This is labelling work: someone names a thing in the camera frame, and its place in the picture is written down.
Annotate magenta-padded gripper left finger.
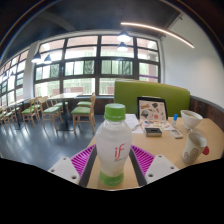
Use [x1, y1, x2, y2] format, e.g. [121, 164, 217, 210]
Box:
[47, 144, 98, 188]

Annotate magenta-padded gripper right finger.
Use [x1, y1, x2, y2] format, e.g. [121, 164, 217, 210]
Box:
[129, 144, 180, 188]

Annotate green-capped clear drink bottle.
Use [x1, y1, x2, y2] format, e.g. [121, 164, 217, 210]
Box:
[95, 102, 133, 188]

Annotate small black box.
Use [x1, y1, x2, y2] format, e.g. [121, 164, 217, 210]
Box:
[144, 126, 163, 138]

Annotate white mug with swirl print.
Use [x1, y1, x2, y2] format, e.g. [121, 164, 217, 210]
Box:
[181, 130, 208, 165]

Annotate white remote-like device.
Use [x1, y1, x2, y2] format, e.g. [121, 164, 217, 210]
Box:
[169, 128, 184, 140]

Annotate colourful printed card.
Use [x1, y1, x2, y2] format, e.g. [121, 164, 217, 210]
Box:
[143, 120, 175, 132]

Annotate small blue-capped bottle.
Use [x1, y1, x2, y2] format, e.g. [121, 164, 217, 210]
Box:
[171, 113, 179, 128]

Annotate white paper sheets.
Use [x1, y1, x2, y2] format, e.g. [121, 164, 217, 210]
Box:
[124, 113, 145, 135]

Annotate white ceramic bowl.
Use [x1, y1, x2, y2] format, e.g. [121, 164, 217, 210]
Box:
[180, 109, 204, 130]

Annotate black-framed picture menu stand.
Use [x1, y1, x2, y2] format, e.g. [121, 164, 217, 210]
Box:
[136, 96, 169, 124]

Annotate group of wooden green-seat chairs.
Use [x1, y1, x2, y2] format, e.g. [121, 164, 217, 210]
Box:
[0, 92, 98, 134]

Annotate wooden dining table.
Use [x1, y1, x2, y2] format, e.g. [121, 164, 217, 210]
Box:
[46, 92, 85, 132]

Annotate green upholstered booth bench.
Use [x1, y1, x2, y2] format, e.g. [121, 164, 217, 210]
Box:
[113, 79, 191, 118]

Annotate large dark-framed grid window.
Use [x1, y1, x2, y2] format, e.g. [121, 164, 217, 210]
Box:
[0, 33, 162, 108]

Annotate long curved ceiling light strip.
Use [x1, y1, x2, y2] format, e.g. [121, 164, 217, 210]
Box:
[120, 21, 195, 49]

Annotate group of dark pendant lamps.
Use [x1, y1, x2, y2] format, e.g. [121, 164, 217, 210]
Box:
[30, 30, 133, 65]

